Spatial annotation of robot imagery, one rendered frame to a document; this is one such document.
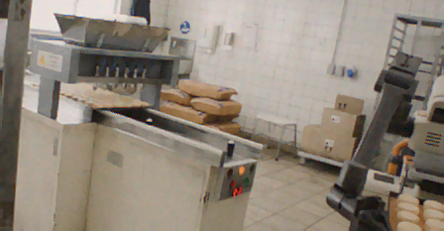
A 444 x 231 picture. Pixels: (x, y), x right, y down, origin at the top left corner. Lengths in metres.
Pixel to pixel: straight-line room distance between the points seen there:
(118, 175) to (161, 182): 0.27
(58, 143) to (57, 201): 0.28
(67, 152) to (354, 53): 4.33
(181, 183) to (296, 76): 4.40
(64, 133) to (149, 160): 0.41
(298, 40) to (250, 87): 0.92
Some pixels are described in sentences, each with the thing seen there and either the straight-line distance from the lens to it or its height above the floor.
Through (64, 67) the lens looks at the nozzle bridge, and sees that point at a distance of 2.13.
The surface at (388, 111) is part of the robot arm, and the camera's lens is 1.38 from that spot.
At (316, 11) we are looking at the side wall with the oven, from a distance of 6.13.
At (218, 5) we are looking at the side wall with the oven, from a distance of 6.82.
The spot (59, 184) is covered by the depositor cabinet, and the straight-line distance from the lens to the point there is 2.24.
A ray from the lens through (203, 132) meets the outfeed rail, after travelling 2.19.
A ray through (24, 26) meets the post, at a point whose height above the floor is 1.30.
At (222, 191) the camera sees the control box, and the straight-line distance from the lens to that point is 1.87.
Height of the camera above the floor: 1.32
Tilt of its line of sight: 13 degrees down
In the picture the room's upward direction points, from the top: 9 degrees clockwise
